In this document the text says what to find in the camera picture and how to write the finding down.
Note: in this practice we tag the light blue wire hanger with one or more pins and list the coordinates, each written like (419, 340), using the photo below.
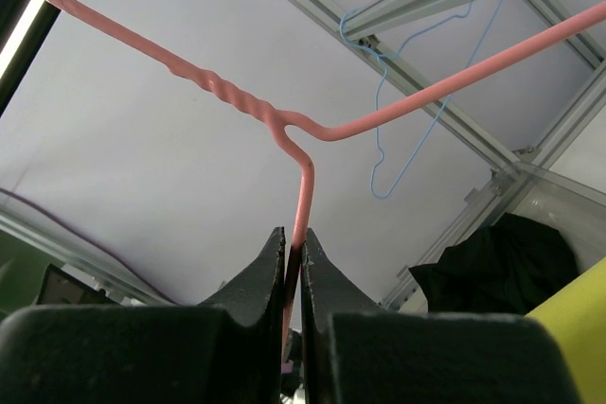
(396, 72)

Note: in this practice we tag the yellow-green trousers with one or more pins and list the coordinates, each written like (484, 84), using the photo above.
(575, 318)

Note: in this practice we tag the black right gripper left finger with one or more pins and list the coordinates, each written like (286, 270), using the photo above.
(246, 350)

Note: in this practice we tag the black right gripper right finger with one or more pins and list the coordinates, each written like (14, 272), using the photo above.
(332, 309)

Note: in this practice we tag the left aluminium frame post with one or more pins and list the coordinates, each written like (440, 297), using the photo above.
(549, 110)

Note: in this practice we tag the clear plastic bin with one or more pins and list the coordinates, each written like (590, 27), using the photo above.
(576, 210)

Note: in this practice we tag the pink hanger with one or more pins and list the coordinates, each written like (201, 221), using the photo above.
(277, 121)

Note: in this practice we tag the black trousers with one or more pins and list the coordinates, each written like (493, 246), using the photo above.
(510, 267)

